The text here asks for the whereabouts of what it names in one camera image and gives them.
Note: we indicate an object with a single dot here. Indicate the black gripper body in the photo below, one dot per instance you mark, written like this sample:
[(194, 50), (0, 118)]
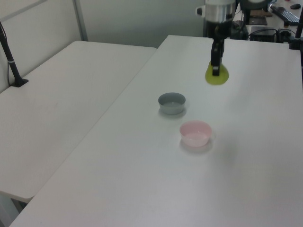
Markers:
[(219, 29)]

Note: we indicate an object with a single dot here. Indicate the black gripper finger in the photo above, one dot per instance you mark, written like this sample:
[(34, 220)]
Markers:
[(222, 50), (215, 59)]

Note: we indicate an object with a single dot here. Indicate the green pear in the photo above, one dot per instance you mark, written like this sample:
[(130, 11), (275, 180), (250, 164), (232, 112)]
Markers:
[(222, 78)]

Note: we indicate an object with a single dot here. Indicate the grey bowl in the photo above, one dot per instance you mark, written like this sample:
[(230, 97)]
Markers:
[(171, 104)]

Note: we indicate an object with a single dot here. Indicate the pink bowl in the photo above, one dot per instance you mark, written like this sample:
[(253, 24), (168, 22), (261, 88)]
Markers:
[(195, 133)]

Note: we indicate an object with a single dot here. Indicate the black mouse pad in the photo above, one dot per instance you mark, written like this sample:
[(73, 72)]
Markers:
[(258, 20)]

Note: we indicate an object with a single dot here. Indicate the black electronics box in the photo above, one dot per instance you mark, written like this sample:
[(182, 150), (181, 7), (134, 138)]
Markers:
[(263, 34)]

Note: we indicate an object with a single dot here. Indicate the black keyboard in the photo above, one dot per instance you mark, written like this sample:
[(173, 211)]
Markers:
[(286, 13)]

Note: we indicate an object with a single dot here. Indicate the black computer mouse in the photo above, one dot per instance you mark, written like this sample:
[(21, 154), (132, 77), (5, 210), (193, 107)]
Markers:
[(295, 6)]

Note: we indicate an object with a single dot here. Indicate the white side table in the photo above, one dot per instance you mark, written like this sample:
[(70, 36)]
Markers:
[(59, 106)]

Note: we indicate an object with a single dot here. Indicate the black camera stand clamp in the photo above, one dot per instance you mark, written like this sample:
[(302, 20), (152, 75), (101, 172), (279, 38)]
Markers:
[(296, 35)]

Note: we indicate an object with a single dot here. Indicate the grey partition frame post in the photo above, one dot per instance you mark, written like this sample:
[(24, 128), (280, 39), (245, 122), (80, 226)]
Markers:
[(80, 20)]

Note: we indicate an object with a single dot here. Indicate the black camera stand pole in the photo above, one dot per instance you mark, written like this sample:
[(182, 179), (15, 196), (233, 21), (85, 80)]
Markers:
[(10, 61)]

